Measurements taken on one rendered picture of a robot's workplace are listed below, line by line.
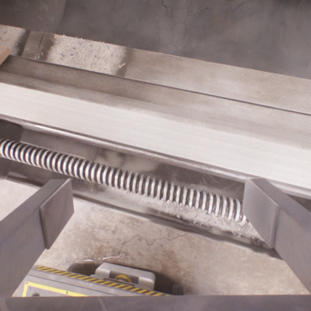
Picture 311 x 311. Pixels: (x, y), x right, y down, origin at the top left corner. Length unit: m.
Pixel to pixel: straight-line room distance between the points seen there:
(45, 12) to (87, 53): 0.28
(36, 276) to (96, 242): 0.34
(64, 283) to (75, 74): 0.77
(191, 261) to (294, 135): 0.94
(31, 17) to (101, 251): 1.01
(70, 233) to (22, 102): 0.97
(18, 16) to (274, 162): 0.63
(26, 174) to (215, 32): 0.75
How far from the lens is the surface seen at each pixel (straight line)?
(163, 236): 1.17
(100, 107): 0.34
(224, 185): 0.76
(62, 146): 0.79
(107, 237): 1.23
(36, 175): 0.90
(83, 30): 0.58
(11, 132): 0.73
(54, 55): 0.43
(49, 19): 0.65
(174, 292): 1.10
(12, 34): 0.49
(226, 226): 0.77
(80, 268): 1.20
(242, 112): 0.35
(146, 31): 0.54
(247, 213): 0.17
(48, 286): 1.02
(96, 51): 0.40
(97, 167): 0.45
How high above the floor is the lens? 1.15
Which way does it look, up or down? 79 degrees down
